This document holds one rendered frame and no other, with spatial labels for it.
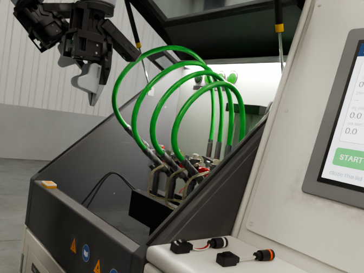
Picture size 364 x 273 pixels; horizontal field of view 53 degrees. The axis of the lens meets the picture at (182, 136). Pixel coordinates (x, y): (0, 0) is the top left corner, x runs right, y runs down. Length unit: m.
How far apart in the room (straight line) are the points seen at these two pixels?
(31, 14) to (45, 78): 6.56
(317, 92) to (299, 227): 0.28
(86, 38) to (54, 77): 6.76
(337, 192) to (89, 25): 0.59
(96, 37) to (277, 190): 0.49
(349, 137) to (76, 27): 0.58
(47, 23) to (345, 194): 0.76
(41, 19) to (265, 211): 0.70
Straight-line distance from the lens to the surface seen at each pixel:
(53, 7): 1.02
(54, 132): 7.58
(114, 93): 0.99
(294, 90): 0.83
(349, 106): 0.75
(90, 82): 0.80
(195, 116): 1.41
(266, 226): 0.78
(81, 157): 1.31
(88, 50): 0.79
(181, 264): 0.63
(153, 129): 0.86
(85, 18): 0.81
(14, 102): 7.47
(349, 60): 0.80
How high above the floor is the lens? 1.22
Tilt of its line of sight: 3 degrees down
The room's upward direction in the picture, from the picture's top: 8 degrees clockwise
